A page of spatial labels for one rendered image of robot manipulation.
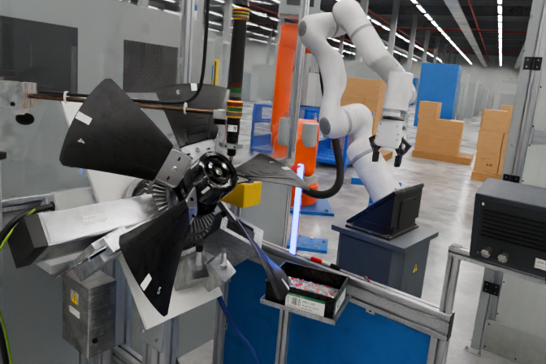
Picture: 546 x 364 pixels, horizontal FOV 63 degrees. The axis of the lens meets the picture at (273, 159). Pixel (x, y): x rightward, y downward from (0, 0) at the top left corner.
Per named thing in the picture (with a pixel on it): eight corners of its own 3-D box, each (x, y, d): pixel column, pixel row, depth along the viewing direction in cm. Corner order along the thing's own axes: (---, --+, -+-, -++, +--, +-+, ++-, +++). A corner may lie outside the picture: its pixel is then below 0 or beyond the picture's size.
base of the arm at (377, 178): (377, 208, 185) (356, 170, 190) (417, 185, 176) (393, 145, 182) (360, 212, 169) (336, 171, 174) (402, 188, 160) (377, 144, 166)
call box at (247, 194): (212, 201, 176) (214, 175, 174) (230, 197, 184) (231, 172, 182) (242, 212, 166) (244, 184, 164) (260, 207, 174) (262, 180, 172)
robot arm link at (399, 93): (388, 109, 163) (379, 107, 156) (395, 72, 161) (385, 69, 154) (411, 111, 158) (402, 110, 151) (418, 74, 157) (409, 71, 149)
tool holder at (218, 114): (210, 146, 120) (211, 110, 119) (214, 143, 127) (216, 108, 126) (242, 149, 120) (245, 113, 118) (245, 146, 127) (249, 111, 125)
